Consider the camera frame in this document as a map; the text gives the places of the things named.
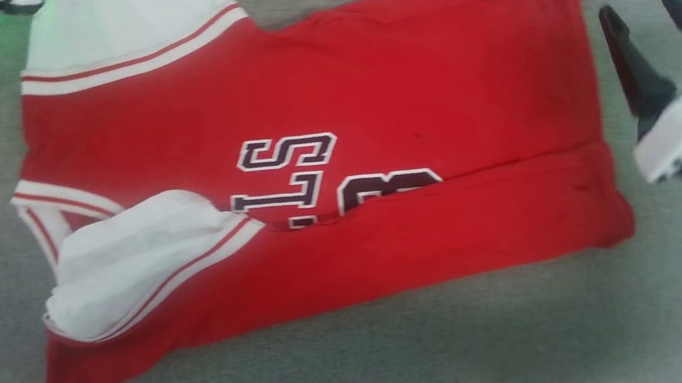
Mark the red white basketball jersey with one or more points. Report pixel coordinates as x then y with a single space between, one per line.
329 183

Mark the grey fabric sofa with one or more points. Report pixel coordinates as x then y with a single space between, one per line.
492 340

